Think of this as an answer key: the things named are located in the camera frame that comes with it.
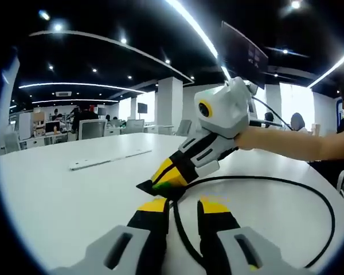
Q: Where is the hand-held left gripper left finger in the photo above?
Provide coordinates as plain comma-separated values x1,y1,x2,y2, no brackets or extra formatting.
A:
53,197,171,275

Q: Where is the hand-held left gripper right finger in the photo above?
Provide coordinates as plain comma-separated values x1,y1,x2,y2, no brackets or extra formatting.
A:
196,199,308,275

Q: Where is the black velcro strap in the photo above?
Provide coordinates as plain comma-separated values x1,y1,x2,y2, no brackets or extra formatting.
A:
135,179,163,198

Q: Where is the black charging cable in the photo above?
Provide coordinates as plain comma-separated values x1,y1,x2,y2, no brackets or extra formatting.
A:
171,175,337,270

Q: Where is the white desk power strip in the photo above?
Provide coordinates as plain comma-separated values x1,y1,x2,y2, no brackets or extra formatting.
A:
69,148,153,171

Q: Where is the person's right hand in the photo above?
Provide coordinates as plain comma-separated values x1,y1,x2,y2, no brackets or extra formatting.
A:
234,127,264,152

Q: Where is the grey office chair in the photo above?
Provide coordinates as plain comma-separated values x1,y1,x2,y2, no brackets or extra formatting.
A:
78,118,108,142
173,119,193,137
123,118,146,136

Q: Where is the black hanging monitor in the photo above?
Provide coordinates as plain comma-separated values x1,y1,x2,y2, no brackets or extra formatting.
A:
221,20,269,90

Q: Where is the long ceiling light strip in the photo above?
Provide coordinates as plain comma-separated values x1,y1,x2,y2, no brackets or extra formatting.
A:
165,0,233,78

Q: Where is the person's dark clothing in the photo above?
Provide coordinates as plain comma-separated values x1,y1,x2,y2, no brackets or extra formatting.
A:
308,156,344,184

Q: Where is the white desktop computer screen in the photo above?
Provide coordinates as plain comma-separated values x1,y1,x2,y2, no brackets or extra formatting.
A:
45,121,61,136

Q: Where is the brown cardboard box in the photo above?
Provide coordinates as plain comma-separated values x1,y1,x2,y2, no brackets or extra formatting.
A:
32,112,46,136

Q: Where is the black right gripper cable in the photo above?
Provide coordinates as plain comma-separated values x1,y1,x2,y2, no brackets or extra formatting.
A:
250,95,294,131

